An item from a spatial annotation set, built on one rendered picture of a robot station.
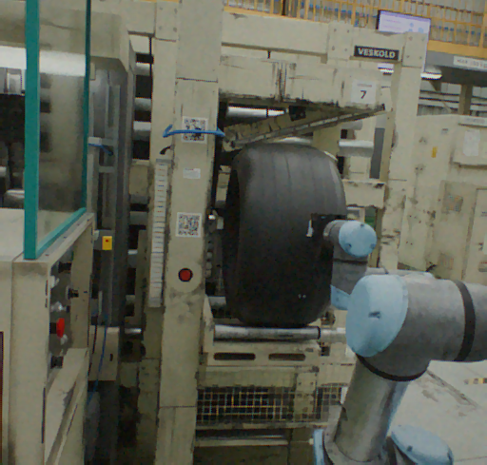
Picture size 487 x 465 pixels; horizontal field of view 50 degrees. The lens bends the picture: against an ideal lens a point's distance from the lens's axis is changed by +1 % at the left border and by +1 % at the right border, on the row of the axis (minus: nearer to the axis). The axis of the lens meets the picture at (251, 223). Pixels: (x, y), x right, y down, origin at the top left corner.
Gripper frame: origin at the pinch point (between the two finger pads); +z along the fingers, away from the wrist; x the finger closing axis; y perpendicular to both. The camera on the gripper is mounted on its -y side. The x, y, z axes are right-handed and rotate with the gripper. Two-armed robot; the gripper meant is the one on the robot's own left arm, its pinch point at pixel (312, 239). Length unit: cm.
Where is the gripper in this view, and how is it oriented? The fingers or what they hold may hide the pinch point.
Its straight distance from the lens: 144.8
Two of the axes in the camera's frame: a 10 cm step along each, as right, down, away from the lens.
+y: 0.6, -10.0, -0.3
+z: -1.7, -0.4, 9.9
